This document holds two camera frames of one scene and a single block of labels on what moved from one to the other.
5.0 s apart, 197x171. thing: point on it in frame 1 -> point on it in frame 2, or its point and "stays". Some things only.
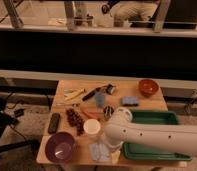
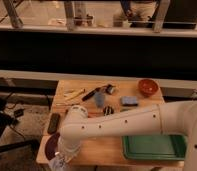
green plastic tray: (153, 117) stays
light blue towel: (99, 151) -> (58, 163)
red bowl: (148, 87) stays
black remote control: (54, 122) stays
